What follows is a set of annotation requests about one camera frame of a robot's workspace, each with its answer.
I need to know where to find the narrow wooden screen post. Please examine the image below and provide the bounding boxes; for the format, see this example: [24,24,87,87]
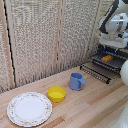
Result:
[52,0,65,76]

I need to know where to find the black dish rack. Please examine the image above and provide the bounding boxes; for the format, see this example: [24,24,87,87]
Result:
[89,44,128,80]

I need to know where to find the open toaster oven door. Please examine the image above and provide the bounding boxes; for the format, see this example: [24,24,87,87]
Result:
[79,62,112,85]

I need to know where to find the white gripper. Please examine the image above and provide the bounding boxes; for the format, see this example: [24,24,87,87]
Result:
[98,31,128,56]

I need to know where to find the orange-brown bread piece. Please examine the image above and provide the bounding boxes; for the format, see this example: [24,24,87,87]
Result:
[101,55,115,63]

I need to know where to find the white floral-rim plate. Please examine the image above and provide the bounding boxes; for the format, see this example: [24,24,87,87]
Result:
[6,91,54,128]

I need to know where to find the yellow plastic bowl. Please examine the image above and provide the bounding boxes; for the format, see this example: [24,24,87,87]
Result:
[47,85,67,103]

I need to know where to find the wide wooden screen post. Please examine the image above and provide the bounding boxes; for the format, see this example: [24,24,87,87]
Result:
[0,0,16,90]

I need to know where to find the blue plastic mug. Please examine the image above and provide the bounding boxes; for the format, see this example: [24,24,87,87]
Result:
[69,72,86,92]

